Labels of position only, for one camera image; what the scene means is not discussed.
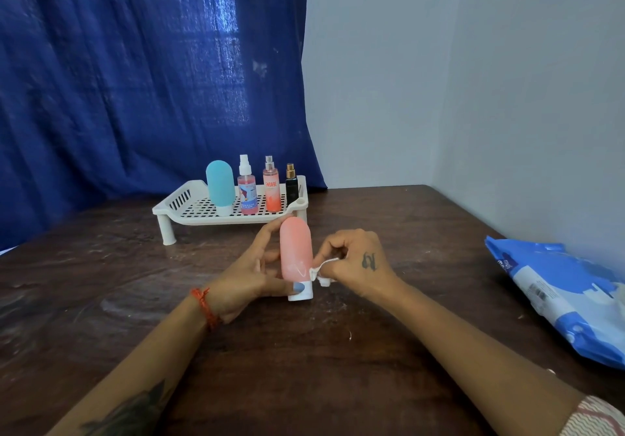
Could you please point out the person's right hand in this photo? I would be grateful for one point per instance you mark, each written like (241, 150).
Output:
(366, 265)

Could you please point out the person's left hand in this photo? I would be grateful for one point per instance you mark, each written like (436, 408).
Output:
(244, 279)

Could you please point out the white wet wipe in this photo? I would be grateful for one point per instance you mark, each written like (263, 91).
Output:
(324, 279)

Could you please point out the pink squeeze bottle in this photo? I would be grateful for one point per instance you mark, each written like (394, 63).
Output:
(296, 250)

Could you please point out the pink spray bottle white cap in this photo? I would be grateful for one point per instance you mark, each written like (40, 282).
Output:
(248, 189)

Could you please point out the white perforated plastic rack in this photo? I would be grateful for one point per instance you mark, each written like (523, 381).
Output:
(190, 206)

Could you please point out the orange spray bottle silver cap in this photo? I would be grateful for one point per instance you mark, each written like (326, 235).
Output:
(272, 187)

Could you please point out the teal squeeze bottle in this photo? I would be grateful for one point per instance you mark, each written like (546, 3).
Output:
(220, 184)

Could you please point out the black perfume bottle gold cap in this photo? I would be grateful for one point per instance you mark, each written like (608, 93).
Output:
(292, 187)

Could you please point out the blue white wet wipes pack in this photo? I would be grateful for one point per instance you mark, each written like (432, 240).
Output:
(552, 289)

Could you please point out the person's right forearm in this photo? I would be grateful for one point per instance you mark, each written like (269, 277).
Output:
(488, 352)

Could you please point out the person's left forearm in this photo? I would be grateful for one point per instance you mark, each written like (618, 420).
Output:
(132, 382)

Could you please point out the dark blue curtain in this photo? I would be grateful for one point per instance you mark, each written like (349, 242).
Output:
(132, 69)

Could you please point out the patterned right sleeve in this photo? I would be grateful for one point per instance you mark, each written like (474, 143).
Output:
(593, 418)

